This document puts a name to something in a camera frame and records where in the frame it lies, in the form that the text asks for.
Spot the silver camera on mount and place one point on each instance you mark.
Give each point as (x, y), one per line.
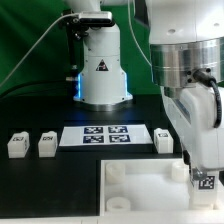
(96, 18)

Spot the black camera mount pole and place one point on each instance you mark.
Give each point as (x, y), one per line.
(75, 31)

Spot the white square tabletop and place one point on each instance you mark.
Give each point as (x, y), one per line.
(146, 190)

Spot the white marker sheet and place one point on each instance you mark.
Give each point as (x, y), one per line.
(105, 135)

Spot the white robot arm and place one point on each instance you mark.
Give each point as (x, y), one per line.
(186, 44)

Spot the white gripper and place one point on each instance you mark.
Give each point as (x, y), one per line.
(193, 116)

